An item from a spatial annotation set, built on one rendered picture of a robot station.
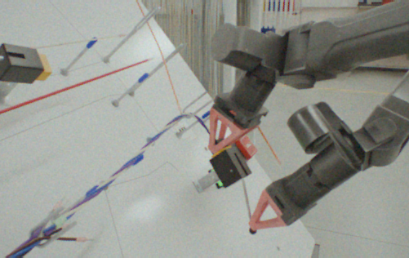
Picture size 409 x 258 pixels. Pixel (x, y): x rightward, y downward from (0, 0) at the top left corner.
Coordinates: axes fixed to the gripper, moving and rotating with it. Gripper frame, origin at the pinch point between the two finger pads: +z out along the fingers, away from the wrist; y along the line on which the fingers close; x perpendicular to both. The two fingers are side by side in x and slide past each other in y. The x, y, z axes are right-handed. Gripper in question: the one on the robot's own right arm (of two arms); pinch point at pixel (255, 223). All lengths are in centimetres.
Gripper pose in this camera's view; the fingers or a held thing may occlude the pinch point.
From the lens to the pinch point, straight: 72.4
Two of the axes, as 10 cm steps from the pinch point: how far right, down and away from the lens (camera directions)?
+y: -5.3, 0.7, -8.5
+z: -6.4, 6.2, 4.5
